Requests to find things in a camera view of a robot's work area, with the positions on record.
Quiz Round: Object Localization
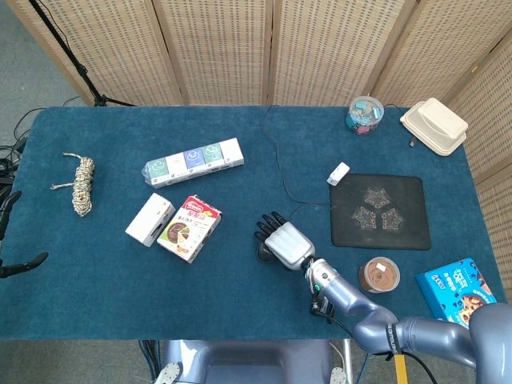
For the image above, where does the grey-blue robot torso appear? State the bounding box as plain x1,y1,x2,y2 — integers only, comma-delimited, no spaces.
154,339,347,384

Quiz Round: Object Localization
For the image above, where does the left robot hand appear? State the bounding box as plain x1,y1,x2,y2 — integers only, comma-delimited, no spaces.
0,190,49,279

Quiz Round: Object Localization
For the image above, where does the thin black cable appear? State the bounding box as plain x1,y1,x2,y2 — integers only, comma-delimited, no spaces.
259,102,418,221

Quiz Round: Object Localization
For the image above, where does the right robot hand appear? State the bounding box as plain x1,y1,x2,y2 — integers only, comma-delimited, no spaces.
254,210,316,273

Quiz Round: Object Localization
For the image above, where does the black computer mouse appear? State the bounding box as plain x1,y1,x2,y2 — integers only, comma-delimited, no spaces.
255,238,283,265

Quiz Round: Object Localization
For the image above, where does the white stapler carton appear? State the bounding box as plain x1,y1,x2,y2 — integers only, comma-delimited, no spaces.
125,192,177,248

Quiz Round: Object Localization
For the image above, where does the woven folding screen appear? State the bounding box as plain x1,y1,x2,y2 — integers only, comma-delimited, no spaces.
6,0,512,384

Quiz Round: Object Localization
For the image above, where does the metal table leg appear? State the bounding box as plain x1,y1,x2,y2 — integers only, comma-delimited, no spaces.
342,339,355,384

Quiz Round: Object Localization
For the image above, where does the wrapped tissue multipack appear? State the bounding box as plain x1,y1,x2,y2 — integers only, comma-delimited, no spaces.
142,137,245,190

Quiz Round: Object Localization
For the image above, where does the clear jar of binder clips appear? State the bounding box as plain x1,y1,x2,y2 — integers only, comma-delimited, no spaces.
345,95,385,136

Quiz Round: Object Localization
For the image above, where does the coiled speckled rope bundle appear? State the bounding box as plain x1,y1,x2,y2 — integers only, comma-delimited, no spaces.
50,152,95,218

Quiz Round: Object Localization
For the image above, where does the blue table cloth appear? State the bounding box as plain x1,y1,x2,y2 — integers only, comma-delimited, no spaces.
0,104,511,342

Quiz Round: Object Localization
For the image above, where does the black floor cable bundle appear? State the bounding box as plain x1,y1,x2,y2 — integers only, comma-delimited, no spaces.
0,94,81,193

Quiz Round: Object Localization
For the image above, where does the black tripod stand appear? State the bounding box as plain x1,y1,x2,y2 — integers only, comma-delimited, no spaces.
27,0,137,108

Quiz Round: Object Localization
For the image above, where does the brown round lidded tub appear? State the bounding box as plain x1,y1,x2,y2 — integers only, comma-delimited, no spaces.
358,257,402,294

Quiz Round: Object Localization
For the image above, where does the blue cookie box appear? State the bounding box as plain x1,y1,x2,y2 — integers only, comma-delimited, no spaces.
414,257,498,330

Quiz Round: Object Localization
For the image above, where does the red white cookie box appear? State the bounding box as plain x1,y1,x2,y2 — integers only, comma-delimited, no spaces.
156,194,223,264

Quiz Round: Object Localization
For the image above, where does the beige takeout container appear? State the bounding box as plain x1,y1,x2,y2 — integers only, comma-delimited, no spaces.
400,97,469,157

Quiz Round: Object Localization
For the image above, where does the black stapler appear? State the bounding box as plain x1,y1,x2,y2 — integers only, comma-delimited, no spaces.
310,302,335,325

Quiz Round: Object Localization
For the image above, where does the small white adapter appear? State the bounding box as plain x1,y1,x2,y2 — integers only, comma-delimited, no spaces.
326,162,351,186

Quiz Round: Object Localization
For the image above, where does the black mouse pad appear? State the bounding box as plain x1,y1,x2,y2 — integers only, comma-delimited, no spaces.
329,174,432,251

